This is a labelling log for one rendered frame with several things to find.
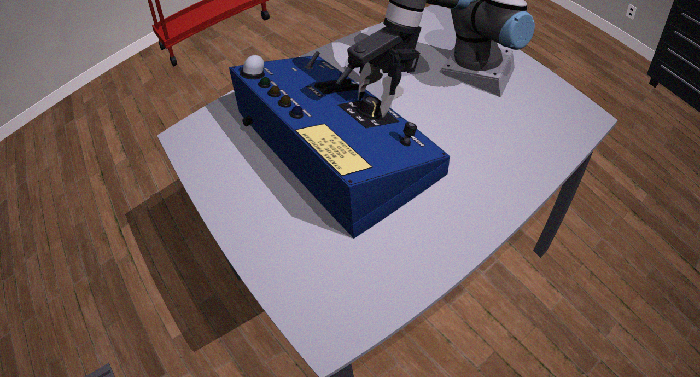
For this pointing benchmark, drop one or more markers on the blue control console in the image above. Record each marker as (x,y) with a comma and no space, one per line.
(360,166)

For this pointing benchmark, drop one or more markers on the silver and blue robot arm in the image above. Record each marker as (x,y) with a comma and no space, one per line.
(479,26)

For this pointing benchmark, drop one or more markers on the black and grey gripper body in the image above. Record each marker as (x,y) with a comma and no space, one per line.
(404,53)

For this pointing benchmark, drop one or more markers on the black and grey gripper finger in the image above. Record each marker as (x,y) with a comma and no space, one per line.
(391,89)
(368,75)

